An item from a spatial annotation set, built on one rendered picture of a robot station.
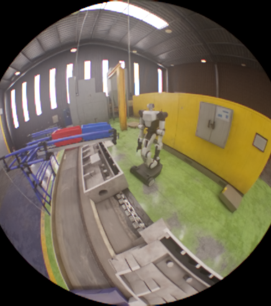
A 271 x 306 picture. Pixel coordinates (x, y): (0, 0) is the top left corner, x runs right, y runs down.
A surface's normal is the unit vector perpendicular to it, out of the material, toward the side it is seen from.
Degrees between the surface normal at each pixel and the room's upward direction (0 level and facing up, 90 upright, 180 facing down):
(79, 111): 90
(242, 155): 90
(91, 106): 90
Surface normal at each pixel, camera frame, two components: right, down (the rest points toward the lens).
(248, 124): -0.86, 0.28
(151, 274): -0.18, -0.80
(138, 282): -0.40, -0.91
